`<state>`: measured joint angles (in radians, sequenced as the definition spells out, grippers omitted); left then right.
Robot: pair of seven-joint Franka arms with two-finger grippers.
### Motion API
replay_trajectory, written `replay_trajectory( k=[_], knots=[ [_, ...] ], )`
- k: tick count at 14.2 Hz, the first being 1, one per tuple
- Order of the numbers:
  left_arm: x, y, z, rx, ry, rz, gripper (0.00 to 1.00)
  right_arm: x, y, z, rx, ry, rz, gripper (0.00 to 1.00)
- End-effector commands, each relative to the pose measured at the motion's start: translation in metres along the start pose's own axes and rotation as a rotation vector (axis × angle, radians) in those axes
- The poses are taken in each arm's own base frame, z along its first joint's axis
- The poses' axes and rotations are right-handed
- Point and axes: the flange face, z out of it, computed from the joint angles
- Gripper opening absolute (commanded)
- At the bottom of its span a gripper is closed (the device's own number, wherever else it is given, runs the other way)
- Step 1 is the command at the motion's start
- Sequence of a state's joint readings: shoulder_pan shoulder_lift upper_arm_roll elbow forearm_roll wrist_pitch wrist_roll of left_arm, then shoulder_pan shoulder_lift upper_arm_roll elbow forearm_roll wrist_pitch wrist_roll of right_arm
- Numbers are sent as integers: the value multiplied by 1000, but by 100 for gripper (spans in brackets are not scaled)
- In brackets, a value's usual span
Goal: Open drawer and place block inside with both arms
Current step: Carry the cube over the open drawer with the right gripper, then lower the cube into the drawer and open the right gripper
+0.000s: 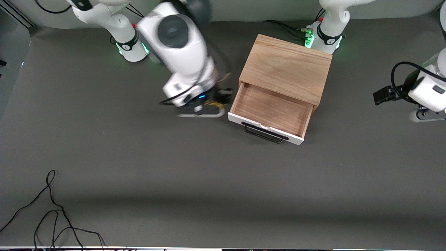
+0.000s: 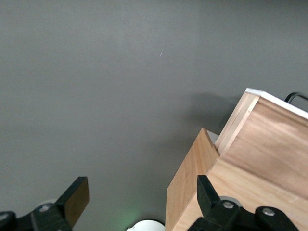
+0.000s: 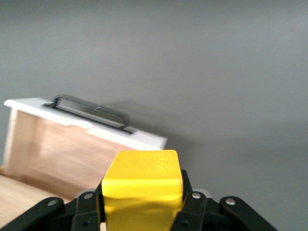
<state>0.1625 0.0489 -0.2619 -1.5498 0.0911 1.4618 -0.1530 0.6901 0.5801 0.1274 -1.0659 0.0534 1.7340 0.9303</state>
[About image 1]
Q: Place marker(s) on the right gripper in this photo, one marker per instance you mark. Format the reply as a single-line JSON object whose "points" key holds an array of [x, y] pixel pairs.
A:
{"points": [[221, 95]]}

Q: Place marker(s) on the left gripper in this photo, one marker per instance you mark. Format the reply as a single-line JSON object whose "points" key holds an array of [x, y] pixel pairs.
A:
{"points": [[398, 92]]}

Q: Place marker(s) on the wooden drawer cabinet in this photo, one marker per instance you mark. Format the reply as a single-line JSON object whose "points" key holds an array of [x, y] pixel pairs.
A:
{"points": [[285, 66]]}

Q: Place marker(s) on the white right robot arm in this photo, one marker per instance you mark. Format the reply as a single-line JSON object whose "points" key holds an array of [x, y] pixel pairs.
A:
{"points": [[181, 52]]}

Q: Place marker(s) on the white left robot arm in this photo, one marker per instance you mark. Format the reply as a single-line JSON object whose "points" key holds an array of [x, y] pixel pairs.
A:
{"points": [[327, 35]]}

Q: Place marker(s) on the yellow cube block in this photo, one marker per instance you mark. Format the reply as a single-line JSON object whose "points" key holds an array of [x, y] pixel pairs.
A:
{"points": [[212, 102]]}

